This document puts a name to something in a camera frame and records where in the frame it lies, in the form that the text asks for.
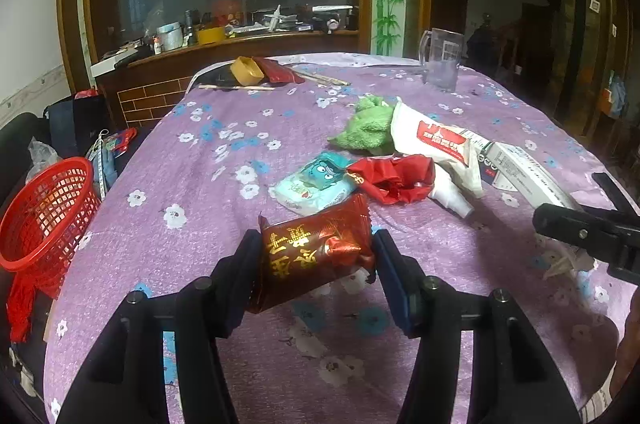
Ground light blue tissue pack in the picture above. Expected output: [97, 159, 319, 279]
[275, 152, 358, 217]

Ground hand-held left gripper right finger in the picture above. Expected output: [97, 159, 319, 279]
[372, 229, 583, 424]

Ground white round container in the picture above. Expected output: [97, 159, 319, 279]
[157, 22, 183, 50]

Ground purple floral tablecloth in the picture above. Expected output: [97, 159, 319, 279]
[44, 52, 636, 424]

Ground dark red packet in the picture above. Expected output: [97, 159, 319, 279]
[252, 56, 306, 85]

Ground wooden glass cabinet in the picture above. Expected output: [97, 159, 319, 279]
[56, 0, 436, 132]

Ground clear glass mug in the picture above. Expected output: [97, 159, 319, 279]
[419, 28, 465, 93]

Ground dark blue bag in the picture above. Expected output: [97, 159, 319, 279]
[44, 96, 108, 159]

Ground white plastic bag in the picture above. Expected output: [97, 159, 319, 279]
[27, 139, 63, 185]

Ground white patterned ribbon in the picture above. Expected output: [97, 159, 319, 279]
[85, 129, 118, 202]

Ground person's right forearm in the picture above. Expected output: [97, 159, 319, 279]
[597, 314, 640, 415]

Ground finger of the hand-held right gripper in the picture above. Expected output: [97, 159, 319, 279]
[532, 203, 626, 255]
[591, 172, 640, 217]

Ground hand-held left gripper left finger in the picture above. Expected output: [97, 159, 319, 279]
[57, 229, 263, 424]

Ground white wet wipes pack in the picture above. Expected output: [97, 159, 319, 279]
[391, 101, 486, 199]

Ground white cardboard box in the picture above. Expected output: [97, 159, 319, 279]
[480, 141, 583, 211]

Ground white flat box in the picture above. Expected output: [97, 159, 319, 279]
[92, 48, 138, 77]

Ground black pouch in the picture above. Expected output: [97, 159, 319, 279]
[207, 68, 241, 87]

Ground red blue package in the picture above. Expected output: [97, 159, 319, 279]
[107, 129, 137, 155]

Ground crumpled red wrapper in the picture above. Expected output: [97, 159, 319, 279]
[346, 155, 437, 205]

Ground wooden chopsticks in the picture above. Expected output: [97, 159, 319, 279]
[295, 68, 352, 87]
[198, 84, 276, 92]

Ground red gold snack wrapper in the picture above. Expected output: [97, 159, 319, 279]
[245, 193, 377, 315]

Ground green towel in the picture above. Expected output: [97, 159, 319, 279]
[327, 96, 398, 156]

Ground red plastic basket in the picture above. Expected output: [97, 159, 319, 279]
[0, 156, 102, 345]

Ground yellow tape roll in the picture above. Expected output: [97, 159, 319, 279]
[231, 56, 265, 87]

